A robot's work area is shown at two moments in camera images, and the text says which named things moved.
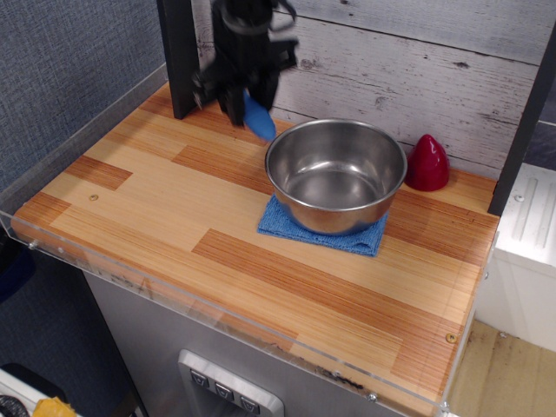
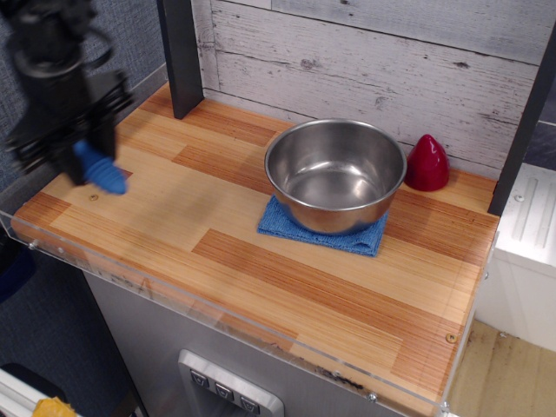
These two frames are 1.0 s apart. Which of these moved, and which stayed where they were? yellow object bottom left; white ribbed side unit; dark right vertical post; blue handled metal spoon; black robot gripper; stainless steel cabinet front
Moved: black robot gripper; blue handled metal spoon
Stayed: stainless steel cabinet front; white ribbed side unit; dark right vertical post; yellow object bottom left
